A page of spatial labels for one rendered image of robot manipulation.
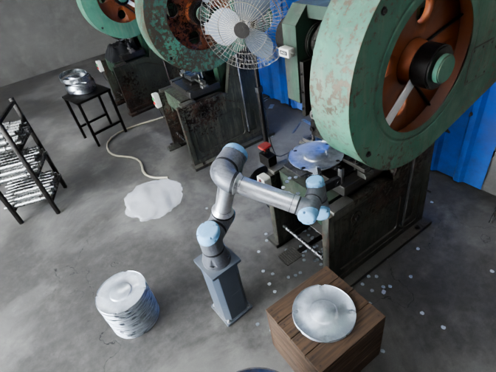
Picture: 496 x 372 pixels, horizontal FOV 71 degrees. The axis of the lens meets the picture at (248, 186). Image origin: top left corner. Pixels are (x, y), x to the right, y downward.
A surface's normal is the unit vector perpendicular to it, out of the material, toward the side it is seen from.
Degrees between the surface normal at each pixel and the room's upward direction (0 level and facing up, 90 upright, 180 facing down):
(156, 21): 90
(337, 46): 68
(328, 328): 0
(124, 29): 90
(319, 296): 0
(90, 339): 0
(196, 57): 90
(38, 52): 90
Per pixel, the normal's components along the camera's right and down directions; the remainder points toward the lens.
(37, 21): 0.56, 0.44
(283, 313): -0.15, -0.77
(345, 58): -0.82, 0.17
